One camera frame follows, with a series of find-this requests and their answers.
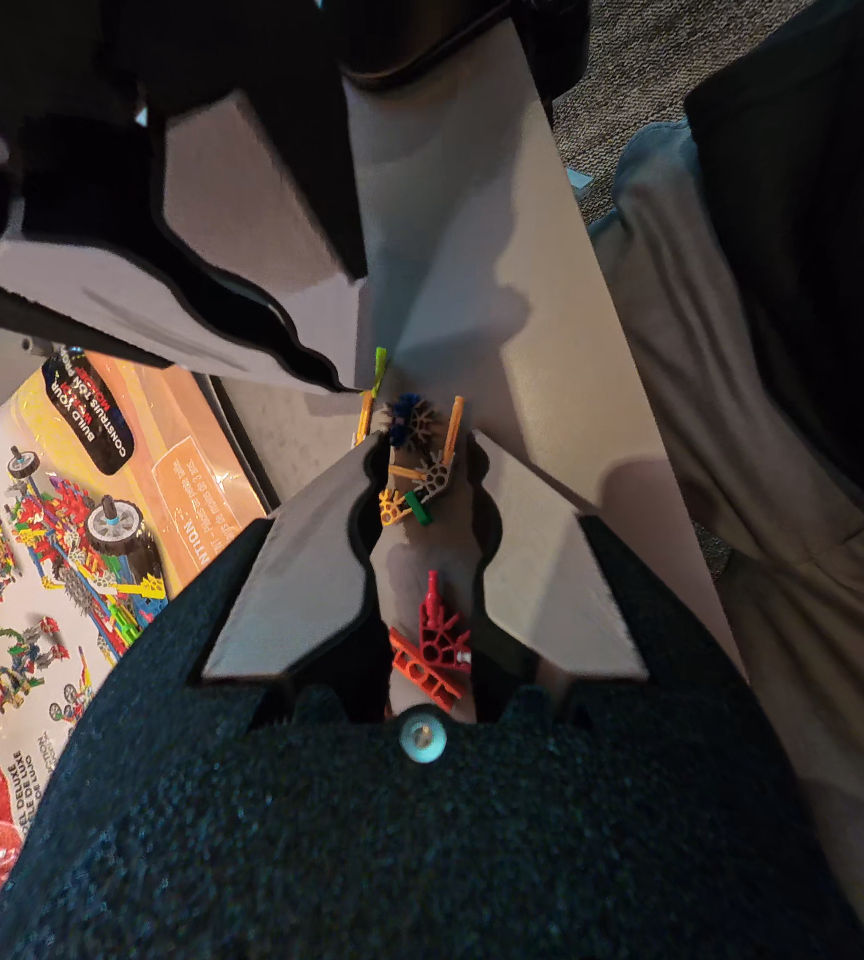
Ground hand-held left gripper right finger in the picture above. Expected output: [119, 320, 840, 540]
[469, 429, 650, 723]

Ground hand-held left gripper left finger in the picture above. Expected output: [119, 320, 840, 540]
[201, 431, 389, 723]

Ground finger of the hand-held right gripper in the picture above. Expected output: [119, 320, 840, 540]
[153, 92, 365, 387]
[0, 219, 363, 397]

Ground small multicolour toy assembly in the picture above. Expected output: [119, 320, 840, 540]
[353, 390, 472, 530]

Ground orange ladder connector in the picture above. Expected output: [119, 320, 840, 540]
[388, 628, 464, 714]

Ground construction toy set plastic bag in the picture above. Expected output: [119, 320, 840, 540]
[0, 348, 277, 901]

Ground person's black top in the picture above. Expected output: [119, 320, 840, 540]
[683, 0, 864, 526]

